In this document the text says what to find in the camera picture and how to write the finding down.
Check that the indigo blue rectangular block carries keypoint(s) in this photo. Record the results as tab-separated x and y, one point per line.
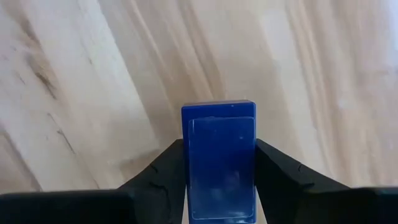
220	155

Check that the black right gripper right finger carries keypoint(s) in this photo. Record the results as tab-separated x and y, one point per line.
311	202

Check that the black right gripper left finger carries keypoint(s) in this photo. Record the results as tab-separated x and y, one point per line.
93	208

